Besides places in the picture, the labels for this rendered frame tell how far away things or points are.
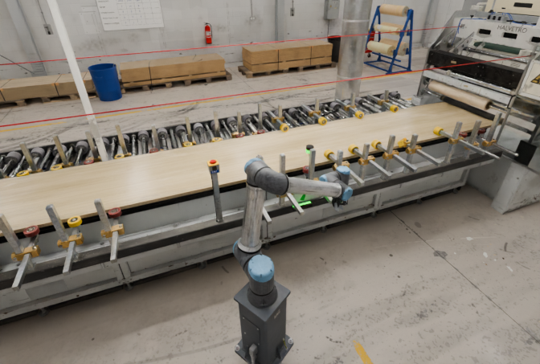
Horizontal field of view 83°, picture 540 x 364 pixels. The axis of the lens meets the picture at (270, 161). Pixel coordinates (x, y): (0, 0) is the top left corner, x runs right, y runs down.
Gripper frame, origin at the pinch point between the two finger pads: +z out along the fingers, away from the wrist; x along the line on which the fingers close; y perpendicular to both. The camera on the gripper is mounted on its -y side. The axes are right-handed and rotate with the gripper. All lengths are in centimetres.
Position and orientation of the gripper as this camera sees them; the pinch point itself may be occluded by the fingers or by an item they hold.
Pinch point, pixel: (336, 209)
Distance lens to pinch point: 232.1
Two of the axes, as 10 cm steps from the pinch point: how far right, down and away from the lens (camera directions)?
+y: 3.5, 4.8, -8.0
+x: 9.4, -1.9, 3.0
